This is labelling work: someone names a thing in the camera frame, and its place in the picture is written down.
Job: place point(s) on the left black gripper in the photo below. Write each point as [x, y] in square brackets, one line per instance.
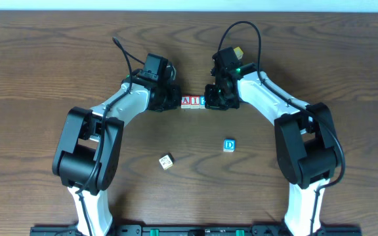
[171, 98]

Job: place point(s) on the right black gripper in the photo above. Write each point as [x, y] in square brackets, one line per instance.
[213, 98]

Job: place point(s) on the blue 2 number block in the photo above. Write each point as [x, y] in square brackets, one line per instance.
[202, 102]

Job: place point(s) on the red I letter block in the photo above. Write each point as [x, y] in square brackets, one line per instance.
[194, 102]

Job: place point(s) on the red A letter block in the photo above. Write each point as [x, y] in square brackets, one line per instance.
[185, 102]

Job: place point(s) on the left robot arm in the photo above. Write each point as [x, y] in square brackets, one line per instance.
[87, 154]

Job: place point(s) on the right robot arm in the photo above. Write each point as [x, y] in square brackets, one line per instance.
[307, 147]

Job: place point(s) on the yellow letter block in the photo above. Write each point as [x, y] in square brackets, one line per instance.
[239, 53]

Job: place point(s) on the blue D letter block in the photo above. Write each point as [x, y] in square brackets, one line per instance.
[229, 145]

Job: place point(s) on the plain wooden picture block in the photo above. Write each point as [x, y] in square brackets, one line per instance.
[166, 162]

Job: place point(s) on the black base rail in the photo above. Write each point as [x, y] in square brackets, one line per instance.
[137, 230]

